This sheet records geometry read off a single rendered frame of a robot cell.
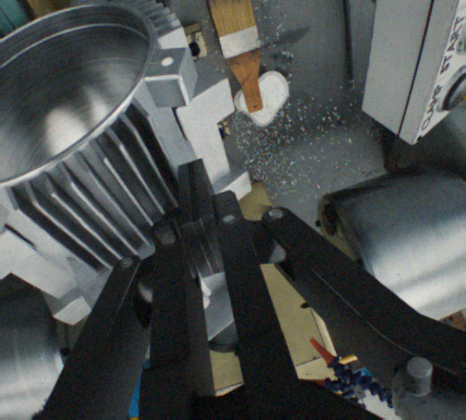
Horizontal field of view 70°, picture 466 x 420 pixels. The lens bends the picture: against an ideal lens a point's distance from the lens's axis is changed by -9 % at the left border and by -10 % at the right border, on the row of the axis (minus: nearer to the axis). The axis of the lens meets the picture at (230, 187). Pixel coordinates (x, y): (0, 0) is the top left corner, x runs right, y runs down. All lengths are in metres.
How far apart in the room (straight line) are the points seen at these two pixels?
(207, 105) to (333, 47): 0.36
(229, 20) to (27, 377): 0.54
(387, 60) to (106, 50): 0.20
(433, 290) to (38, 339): 0.54
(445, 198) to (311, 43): 0.28
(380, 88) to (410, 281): 0.30
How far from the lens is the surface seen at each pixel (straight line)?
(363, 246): 0.49
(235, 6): 0.46
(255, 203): 0.71
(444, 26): 0.22
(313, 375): 0.79
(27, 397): 0.60
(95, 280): 0.23
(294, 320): 0.68
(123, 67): 0.31
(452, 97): 0.26
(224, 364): 0.68
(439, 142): 0.66
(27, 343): 0.58
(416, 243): 0.51
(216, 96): 0.23
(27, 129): 0.34
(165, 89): 0.19
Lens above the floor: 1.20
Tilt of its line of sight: 34 degrees down
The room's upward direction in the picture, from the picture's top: 162 degrees clockwise
